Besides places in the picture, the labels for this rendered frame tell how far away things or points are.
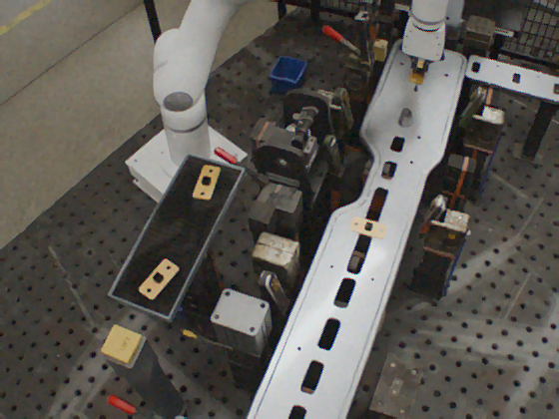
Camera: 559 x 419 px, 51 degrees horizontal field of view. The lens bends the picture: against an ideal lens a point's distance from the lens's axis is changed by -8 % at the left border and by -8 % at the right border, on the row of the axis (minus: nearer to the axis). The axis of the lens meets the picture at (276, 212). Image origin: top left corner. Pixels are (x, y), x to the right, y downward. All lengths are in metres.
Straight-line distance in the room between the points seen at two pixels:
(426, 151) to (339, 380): 0.63
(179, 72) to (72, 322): 0.75
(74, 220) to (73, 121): 1.34
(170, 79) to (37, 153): 1.77
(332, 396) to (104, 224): 0.94
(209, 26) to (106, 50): 2.18
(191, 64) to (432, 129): 0.63
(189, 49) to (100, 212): 0.69
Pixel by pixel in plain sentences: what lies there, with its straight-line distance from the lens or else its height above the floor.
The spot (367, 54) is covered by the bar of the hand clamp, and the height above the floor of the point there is 1.10.
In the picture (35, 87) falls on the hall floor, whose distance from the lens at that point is 3.50.
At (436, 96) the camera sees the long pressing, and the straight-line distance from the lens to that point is 1.72.
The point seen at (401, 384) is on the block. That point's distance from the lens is 1.25.
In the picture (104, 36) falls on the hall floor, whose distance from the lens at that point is 3.64.
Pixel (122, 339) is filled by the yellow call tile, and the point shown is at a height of 1.16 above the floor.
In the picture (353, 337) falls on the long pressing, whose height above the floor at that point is 1.00.
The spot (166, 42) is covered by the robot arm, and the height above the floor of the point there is 1.22.
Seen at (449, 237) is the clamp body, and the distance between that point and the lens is 1.44.
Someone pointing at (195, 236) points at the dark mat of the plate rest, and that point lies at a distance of 1.25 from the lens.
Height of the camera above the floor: 2.21
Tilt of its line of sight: 57 degrees down
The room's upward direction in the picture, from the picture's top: 5 degrees counter-clockwise
